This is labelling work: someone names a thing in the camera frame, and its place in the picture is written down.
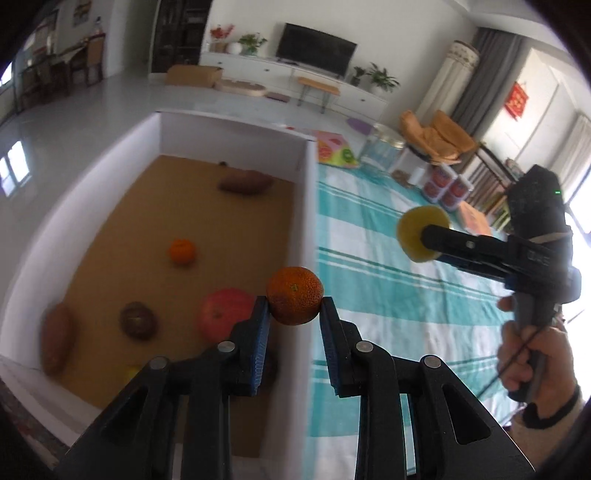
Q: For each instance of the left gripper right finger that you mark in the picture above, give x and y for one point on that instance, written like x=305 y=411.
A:
x=454 y=435

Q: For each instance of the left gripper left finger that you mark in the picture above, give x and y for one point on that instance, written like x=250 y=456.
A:
x=132 y=438

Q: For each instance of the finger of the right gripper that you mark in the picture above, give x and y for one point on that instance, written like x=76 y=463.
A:
x=489 y=271
x=481 y=248

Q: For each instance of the yellow-green citrus fruit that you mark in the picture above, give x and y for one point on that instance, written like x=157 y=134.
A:
x=409 y=231

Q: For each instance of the reddish sweet potato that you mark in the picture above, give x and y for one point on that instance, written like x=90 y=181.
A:
x=58 y=334

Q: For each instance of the red apple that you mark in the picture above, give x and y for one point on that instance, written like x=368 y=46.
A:
x=220 y=311

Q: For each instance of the dark orange mandarin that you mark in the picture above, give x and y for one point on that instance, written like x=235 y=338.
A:
x=295 y=295

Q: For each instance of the small orange mandarin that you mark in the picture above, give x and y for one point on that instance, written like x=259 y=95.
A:
x=182 y=252

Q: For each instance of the brown sweet potato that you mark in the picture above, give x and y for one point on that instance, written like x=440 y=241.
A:
x=245 y=182

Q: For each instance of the person right hand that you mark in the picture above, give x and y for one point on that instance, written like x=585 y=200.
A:
x=558 y=384

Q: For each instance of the orange book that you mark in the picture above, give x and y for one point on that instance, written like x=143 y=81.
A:
x=473 y=221

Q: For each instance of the teal plaid tablecloth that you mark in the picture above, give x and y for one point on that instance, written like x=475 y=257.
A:
x=409 y=309

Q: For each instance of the wooden chair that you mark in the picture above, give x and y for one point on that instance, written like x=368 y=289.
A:
x=490 y=177

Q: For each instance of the right red food can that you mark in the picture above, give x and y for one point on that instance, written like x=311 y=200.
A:
x=457 y=192

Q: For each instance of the red food can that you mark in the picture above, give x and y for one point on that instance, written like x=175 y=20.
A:
x=440 y=179
x=457 y=192

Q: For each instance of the left red food can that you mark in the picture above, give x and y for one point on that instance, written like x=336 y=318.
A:
x=440 y=179

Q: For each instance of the clear jar black lid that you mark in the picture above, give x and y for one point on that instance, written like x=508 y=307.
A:
x=410 y=167

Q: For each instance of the clear jar gold lid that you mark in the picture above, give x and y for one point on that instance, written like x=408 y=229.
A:
x=382 y=148

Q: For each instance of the fruit pattern snack bag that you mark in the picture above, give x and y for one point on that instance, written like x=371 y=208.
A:
x=334 y=150

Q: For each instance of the white cardboard box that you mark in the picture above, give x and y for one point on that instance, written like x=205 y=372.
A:
x=104 y=245

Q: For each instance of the potted green plant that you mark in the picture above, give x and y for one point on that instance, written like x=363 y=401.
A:
x=381 y=81

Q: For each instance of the black television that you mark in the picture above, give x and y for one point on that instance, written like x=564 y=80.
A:
x=314 y=48

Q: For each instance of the small green plant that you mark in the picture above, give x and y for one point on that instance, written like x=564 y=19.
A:
x=251 y=43

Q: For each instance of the red flower pot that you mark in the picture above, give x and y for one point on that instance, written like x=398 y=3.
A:
x=219 y=37

